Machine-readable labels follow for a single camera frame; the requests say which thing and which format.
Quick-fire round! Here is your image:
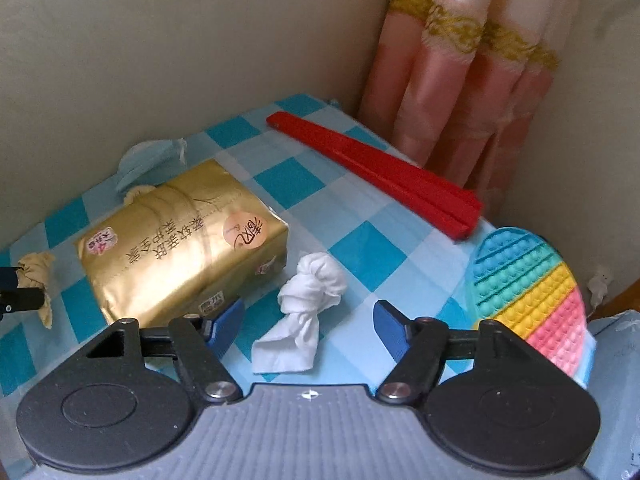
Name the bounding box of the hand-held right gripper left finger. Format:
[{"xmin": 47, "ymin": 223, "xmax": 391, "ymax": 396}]
[{"xmin": 87, "ymin": 296, "xmax": 246, "ymax": 403}]

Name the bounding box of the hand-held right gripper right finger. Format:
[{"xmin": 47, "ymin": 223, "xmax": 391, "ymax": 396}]
[{"xmin": 374, "ymin": 299, "xmax": 531, "ymax": 403}]

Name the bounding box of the cream knotted cloth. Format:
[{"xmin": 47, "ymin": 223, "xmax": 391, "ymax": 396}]
[{"xmin": 12, "ymin": 251, "xmax": 57, "ymax": 331}]

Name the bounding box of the white tissue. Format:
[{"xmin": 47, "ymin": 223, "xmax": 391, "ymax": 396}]
[{"xmin": 251, "ymin": 251, "xmax": 349, "ymax": 375}]

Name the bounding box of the gold tissue pack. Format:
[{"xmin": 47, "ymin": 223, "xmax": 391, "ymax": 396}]
[{"xmin": 75, "ymin": 159, "xmax": 290, "ymax": 329}]

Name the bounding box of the blue checkered tablecloth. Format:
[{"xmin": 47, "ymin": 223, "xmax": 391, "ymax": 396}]
[{"xmin": 0, "ymin": 92, "xmax": 596, "ymax": 480}]

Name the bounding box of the rainbow pop bubble toy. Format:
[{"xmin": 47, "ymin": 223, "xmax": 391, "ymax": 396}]
[{"xmin": 465, "ymin": 227, "xmax": 587, "ymax": 391}]

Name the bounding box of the cream fluffy hair scrunchie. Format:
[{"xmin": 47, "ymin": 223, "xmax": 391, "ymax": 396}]
[{"xmin": 122, "ymin": 185, "xmax": 159, "ymax": 207}]

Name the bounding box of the red folded fan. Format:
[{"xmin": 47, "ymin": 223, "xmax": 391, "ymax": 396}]
[{"xmin": 266, "ymin": 111, "xmax": 484, "ymax": 241}]

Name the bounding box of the blue face mask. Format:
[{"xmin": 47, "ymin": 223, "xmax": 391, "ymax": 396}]
[{"xmin": 115, "ymin": 137, "xmax": 190, "ymax": 197}]

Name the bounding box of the small white figurine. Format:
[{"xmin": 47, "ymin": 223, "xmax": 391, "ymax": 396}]
[{"xmin": 590, "ymin": 265, "xmax": 614, "ymax": 307}]

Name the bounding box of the light blue cloth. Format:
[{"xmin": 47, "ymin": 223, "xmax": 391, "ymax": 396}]
[{"xmin": 582, "ymin": 310, "xmax": 640, "ymax": 480}]

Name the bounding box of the pink curtain with gold trim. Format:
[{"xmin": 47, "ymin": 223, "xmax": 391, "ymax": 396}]
[{"xmin": 357, "ymin": 0, "xmax": 601, "ymax": 223}]

